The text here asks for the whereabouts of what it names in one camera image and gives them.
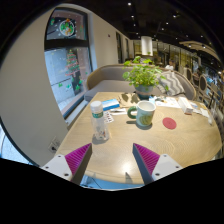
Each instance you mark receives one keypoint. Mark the grey zigzag striped cushion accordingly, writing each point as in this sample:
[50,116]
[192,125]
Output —
[173,83]

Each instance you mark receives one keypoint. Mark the clear plastic water bottle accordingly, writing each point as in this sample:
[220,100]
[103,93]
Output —
[99,125]

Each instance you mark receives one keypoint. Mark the group of ceiling lights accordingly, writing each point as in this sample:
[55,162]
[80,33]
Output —
[174,15]

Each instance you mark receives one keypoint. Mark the flat round red coaster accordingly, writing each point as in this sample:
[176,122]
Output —
[169,123]

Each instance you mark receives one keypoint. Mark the white and orange box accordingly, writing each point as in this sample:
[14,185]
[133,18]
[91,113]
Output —
[185,105]

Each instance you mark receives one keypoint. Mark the group of dining chairs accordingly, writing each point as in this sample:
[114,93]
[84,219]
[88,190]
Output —
[203,85]

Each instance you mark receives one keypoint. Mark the grey curved sofa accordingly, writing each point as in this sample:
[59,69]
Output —
[106,78]

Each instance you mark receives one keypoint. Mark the flat blue box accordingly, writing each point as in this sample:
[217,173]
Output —
[110,104]

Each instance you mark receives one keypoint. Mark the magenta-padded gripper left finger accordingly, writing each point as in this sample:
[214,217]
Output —
[78,159]

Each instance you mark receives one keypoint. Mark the white wall outlet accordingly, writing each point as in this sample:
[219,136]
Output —
[54,145]

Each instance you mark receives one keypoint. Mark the pill blister card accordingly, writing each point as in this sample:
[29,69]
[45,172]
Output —
[108,117]

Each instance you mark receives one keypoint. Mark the window with festive stickers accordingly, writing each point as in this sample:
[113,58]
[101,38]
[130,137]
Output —
[66,66]

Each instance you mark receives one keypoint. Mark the small blue and white carton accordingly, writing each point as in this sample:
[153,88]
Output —
[152,99]

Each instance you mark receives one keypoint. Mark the person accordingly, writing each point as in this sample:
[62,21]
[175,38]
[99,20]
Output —
[170,65]

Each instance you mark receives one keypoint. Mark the white paper slip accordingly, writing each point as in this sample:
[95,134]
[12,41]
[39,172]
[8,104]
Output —
[118,111]

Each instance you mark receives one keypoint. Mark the printed white leaflet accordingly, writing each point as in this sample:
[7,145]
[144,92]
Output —
[168,102]

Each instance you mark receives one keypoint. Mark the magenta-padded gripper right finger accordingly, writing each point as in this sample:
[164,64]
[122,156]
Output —
[148,160]

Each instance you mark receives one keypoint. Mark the clear plastic cup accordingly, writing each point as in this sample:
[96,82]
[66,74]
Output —
[210,119]

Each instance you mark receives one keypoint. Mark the green potted plant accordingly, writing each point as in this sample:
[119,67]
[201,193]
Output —
[143,78]

